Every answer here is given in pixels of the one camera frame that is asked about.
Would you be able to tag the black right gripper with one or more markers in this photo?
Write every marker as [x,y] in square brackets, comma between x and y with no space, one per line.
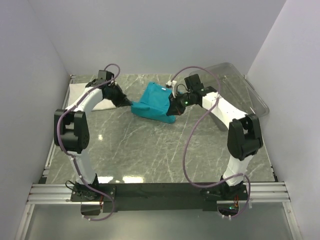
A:
[174,109]

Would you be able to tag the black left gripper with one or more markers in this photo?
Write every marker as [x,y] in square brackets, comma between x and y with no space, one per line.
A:
[123,100]

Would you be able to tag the teal t-shirt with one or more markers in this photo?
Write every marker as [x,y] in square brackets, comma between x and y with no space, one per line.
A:
[154,104]

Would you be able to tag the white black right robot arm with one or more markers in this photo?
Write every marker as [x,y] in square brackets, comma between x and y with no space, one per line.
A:
[244,136]

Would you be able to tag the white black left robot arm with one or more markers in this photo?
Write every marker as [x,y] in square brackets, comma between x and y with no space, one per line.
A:
[71,131]

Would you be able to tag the clear plastic bin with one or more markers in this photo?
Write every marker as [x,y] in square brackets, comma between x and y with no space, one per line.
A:
[237,98]

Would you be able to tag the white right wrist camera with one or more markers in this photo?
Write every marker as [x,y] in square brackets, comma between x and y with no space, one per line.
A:
[172,84]

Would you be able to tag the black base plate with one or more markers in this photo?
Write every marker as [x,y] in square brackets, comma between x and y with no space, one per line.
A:
[170,196]

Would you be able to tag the aluminium front rail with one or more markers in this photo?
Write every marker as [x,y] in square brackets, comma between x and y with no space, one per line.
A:
[259,192]

